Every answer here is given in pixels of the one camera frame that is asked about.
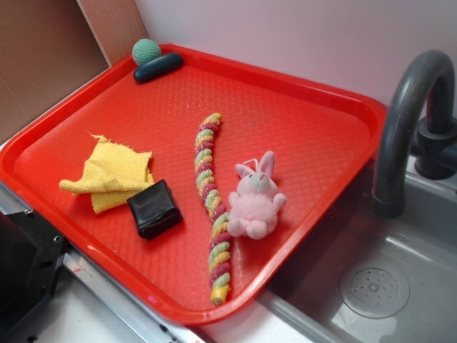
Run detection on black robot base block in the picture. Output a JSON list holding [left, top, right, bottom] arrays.
[[1, 212, 66, 342]]

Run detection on pink plush bunny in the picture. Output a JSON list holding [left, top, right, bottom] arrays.
[[228, 151, 287, 240]]

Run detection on black wrapped block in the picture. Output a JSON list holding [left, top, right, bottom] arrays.
[[127, 179, 184, 240]]

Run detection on red plastic tray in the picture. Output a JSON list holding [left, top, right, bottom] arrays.
[[1, 45, 386, 326]]

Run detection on yellow cloth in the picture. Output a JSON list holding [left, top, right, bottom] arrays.
[[59, 135, 154, 214]]

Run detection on dark teal oval object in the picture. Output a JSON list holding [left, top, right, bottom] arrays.
[[133, 52, 184, 83]]

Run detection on green textured ball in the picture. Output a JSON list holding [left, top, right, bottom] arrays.
[[131, 39, 161, 66]]

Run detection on grey toy sink basin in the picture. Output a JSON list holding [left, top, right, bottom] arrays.
[[258, 166, 456, 342]]

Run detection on grey toy faucet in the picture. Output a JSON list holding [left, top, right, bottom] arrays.
[[372, 50, 456, 218]]

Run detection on brown cardboard panel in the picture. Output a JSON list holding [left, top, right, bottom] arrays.
[[0, 0, 149, 144]]

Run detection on multicolored twisted rope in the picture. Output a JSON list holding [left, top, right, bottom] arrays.
[[194, 112, 234, 306]]

